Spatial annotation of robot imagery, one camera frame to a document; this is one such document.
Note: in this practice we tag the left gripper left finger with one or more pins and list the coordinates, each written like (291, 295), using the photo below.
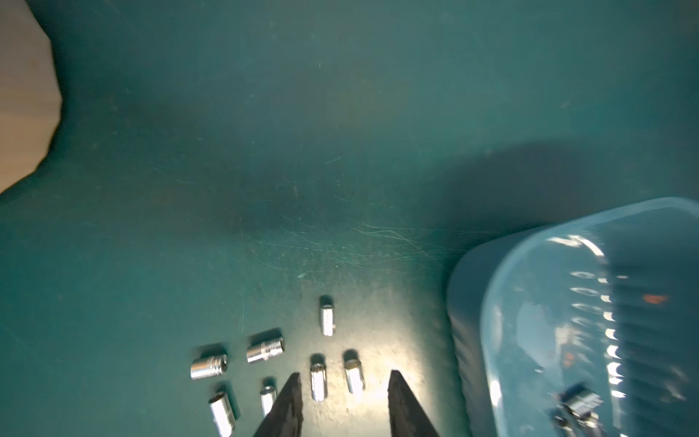
(285, 418)

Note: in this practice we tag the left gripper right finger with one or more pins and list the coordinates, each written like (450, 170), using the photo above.
(407, 418)

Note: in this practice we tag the small chrome socket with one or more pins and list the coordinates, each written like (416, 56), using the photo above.
(268, 396)

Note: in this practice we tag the chrome socket front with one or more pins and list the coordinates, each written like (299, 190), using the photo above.
(222, 414)

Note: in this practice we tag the slim chrome socket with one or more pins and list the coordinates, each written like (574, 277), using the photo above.
(327, 322)

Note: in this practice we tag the knurled chrome socket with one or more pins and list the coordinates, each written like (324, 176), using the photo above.
(265, 350)

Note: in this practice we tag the chrome socket in box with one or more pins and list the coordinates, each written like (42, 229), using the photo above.
(563, 426)
(591, 426)
(581, 402)

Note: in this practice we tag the translucent blue storage box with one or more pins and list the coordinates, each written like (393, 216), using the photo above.
(608, 301)

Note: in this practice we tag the terracotta flower pot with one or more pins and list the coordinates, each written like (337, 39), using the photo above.
(31, 100)

